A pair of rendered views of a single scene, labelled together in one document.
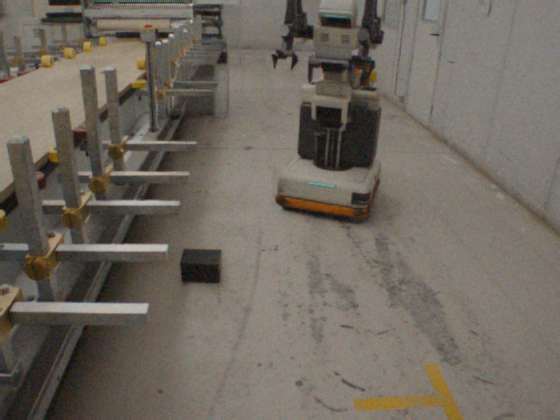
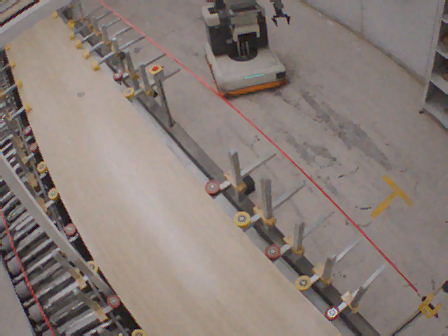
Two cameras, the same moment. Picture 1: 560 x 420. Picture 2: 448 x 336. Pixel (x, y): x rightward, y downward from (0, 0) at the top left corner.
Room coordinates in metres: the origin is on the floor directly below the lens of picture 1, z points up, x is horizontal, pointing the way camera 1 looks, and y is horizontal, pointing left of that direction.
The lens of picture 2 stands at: (0.36, 1.19, 2.92)
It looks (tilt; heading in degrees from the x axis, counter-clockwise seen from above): 54 degrees down; 338
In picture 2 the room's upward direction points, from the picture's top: 11 degrees counter-clockwise
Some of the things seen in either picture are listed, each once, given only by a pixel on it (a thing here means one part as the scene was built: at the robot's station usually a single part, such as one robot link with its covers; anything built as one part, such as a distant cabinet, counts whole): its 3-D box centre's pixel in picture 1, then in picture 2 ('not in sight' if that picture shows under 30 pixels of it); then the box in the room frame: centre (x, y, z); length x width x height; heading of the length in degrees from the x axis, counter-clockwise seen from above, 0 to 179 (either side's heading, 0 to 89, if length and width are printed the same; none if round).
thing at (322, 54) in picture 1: (332, 66); (243, 11); (2.87, -0.27, 0.99); 0.28 x 0.16 x 0.22; 73
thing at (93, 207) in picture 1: (103, 208); (302, 236); (1.18, 0.50, 0.81); 0.43 x 0.03 x 0.04; 95
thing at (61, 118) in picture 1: (72, 194); (297, 244); (1.13, 0.56, 0.87); 0.04 x 0.04 x 0.48; 5
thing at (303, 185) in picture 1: (331, 180); (243, 61); (3.15, -0.36, 0.16); 0.67 x 0.64 x 0.25; 163
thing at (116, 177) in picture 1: (123, 178); (273, 206); (1.43, 0.52, 0.80); 0.43 x 0.03 x 0.04; 95
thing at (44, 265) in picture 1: (45, 256); (322, 275); (0.90, 0.54, 0.81); 0.14 x 0.06 x 0.05; 5
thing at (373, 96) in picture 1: (339, 118); (236, 24); (3.24, -0.38, 0.59); 0.55 x 0.34 x 0.83; 73
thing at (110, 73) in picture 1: (115, 133); (237, 178); (1.63, 0.61, 0.90); 0.04 x 0.04 x 0.48; 5
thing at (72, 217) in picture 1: (77, 210); (294, 245); (1.15, 0.57, 0.81); 0.14 x 0.06 x 0.05; 5
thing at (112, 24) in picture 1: (152, 24); (18, 5); (5.42, 1.49, 1.05); 1.43 x 0.12 x 0.12; 95
